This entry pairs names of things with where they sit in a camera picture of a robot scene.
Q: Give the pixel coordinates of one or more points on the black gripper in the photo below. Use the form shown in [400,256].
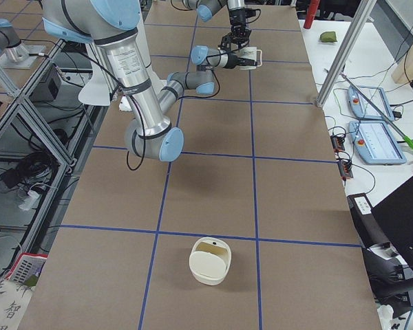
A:
[237,15]
[235,61]

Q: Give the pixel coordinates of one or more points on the white ribbed HOME mug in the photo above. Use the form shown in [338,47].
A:
[252,53]

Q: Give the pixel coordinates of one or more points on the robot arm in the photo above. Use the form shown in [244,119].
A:
[206,9]
[116,29]

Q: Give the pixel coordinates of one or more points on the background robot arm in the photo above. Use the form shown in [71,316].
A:
[14,54]

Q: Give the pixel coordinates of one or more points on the red bottle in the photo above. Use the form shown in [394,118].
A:
[311,13]

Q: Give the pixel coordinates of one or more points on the green cloth pouch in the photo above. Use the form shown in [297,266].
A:
[328,37]

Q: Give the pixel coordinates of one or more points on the upper orange black adapter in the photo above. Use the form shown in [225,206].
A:
[338,142]

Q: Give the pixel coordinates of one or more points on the orange black adapter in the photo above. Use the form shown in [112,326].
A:
[345,169]
[338,142]

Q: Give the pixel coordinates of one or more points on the lower orange black adapter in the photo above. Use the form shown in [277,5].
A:
[345,169]

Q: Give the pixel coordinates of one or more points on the lower teach pendant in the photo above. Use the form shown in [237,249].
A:
[374,143]

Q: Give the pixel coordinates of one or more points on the cream oval plastic container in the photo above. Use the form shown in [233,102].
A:
[210,260]

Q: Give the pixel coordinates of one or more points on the black office chair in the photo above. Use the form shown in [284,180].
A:
[386,236]

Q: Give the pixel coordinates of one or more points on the white plastic basket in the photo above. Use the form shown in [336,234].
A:
[27,269]

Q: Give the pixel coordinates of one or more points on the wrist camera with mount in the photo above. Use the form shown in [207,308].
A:
[228,41]
[251,12]

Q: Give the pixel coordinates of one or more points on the aluminium frame post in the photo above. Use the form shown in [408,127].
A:
[347,44]

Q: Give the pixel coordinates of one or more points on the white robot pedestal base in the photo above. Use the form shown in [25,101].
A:
[99,89]

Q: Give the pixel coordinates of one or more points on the green handled stick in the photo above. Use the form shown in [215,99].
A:
[405,138]

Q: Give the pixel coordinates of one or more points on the grey box under frame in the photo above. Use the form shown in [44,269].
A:
[48,87]

